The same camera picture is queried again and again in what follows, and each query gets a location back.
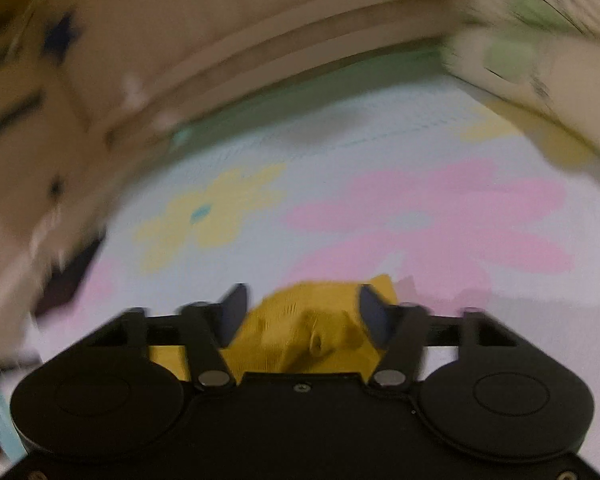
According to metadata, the folded dark cloth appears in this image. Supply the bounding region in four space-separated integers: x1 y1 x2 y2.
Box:
32 232 107 318

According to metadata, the folded floral quilt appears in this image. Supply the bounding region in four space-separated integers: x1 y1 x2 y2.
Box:
440 0 600 171

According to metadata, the floral bed sheet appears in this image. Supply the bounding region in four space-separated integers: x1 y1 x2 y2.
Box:
0 55 600 461

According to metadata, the black rail strip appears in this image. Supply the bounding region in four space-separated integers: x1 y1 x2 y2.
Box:
0 87 48 146

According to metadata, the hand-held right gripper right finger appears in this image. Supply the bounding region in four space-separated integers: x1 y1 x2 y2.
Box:
358 284 523 390

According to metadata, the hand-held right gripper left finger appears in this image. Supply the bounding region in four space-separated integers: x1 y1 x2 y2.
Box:
80 284 249 391

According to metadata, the blue star decoration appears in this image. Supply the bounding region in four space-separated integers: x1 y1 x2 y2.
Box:
42 10 81 58

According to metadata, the yellow knit sweater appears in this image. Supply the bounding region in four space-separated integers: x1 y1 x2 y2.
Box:
147 274 401 381

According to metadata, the wooden bed frame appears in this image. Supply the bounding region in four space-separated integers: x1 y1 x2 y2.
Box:
0 0 486 271

